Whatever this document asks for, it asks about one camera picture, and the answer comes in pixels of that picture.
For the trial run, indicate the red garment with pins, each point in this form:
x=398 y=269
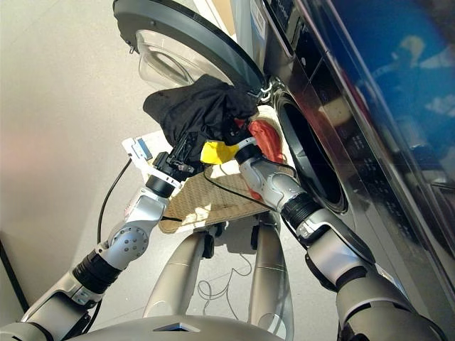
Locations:
x=266 y=138

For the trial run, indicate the black garment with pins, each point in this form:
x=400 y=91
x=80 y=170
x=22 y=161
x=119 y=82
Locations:
x=192 y=106

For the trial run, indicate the pale woven basket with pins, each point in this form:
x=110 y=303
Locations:
x=213 y=202

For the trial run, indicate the black basket cart leg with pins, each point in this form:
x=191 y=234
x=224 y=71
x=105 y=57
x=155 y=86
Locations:
x=211 y=241
x=255 y=236

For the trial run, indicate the round washing machine door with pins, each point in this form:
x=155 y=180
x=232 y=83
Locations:
x=199 y=28

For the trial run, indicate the grey washing machine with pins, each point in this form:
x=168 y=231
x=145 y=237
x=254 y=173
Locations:
x=355 y=124

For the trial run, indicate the yellow tape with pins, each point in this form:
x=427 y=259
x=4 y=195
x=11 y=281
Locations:
x=217 y=152

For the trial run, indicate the silver robot leg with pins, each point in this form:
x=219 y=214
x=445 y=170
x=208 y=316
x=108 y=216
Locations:
x=270 y=277
x=174 y=277

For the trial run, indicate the blue white energy label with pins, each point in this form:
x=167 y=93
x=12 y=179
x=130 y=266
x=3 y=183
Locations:
x=258 y=21

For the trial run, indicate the silver robot torso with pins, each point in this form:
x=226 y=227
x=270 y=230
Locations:
x=160 y=330

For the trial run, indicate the black edged board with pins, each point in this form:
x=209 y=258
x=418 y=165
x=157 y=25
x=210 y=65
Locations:
x=9 y=270

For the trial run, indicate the clear plastic document pouch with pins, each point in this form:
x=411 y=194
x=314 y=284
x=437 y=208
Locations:
x=389 y=277

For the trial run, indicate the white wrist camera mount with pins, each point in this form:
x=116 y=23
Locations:
x=136 y=152
x=249 y=142

